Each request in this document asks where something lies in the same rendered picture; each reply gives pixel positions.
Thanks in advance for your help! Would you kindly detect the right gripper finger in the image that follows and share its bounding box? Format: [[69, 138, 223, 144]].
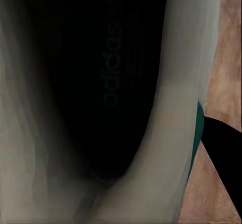
[[201, 116, 242, 219]]

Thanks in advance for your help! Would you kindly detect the gym shoe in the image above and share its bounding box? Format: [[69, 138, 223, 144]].
[[0, 0, 221, 224]]

